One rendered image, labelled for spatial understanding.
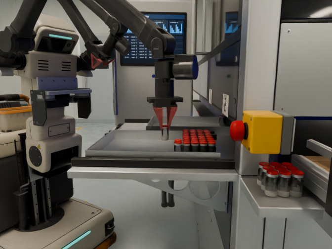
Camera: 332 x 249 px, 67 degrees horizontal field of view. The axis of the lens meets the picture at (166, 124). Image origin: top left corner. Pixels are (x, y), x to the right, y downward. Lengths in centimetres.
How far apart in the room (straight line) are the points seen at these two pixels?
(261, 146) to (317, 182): 11
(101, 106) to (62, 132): 506
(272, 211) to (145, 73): 123
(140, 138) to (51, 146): 54
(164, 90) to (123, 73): 85
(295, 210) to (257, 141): 13
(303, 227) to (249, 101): 32
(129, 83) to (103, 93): 482
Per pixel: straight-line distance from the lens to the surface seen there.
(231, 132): 49
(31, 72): 127
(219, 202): 74
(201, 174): 59
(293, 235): 70
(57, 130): 136
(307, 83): 59
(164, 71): 73
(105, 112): 640
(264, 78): 56
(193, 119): 121
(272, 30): 57
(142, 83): 155
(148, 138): 88
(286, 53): 58
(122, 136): 90
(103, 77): 635
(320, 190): 51
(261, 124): 47
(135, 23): 77
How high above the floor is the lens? 109
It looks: 10 degrees down
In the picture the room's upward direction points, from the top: straight up
